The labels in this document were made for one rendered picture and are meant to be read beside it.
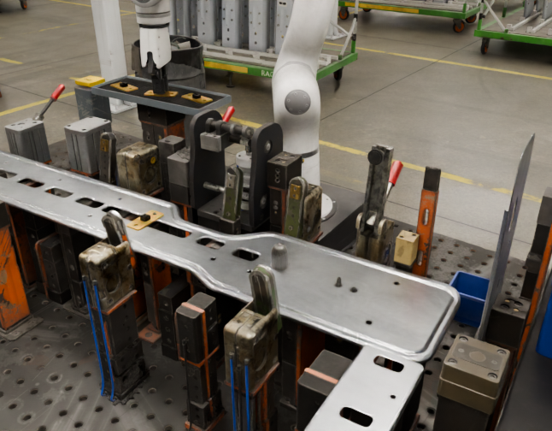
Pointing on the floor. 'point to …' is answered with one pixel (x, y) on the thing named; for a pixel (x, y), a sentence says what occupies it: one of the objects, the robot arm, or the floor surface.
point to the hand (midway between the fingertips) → (160, 84)
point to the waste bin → (178, 67)
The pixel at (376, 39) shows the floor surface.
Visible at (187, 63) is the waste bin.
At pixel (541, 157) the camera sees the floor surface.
